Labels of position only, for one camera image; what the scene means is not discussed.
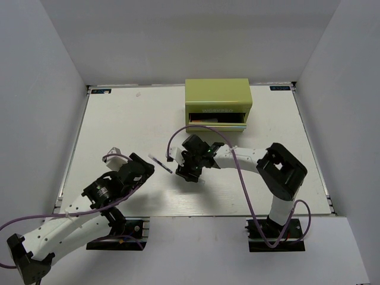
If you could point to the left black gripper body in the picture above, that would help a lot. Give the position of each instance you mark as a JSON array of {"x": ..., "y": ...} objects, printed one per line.
[{"x": 148, "y": 173}]

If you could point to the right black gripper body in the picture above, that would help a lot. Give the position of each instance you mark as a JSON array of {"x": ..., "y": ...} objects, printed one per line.
[{"x": 192, "y": 165}]

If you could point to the green metal drawer toolbox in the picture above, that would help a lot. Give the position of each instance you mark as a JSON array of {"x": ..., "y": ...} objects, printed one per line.
[{"x": 229, "y": 100}]

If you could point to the orange cap highlighter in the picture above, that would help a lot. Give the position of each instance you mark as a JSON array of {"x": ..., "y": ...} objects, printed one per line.
[{"x": 204, "y": 120}]

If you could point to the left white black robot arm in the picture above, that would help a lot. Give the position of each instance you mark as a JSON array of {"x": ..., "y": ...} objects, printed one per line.
[{"x": 93, "y": 215}]

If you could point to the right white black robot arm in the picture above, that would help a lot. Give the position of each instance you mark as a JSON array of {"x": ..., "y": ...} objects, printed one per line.
[{"x": 281, "y": 171}]

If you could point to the blue pen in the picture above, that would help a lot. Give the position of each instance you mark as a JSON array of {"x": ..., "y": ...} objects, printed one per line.
[{"x": 157, "y": 161}]

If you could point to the left corner label sticker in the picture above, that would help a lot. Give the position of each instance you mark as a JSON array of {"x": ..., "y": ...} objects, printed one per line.
[{"x": 101, "y": 91}]

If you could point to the corner label sticker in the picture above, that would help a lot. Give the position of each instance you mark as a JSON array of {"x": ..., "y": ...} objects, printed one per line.
[
  {"x": 280, "y": 88},
  {"x": 101, "y": 91}
]

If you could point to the right corner label sticker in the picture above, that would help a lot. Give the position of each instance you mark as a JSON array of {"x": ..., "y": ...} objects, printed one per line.
[{"x": 280, "y": 88}]

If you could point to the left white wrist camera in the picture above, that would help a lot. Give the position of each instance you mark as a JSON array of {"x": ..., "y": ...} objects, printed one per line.
[{"x": 114, "y": 162}]

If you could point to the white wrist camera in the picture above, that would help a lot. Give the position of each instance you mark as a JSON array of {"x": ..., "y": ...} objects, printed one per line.
[
  {"x": 114, "y": 162},
  {"x": 175, "y": 155}
]

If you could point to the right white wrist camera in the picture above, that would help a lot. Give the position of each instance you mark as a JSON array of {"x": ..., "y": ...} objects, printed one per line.
[{"x": 175, "y": 155}]

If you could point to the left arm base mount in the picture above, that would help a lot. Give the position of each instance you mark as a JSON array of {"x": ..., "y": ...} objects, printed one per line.
[{"x": 131, "y": 235}]

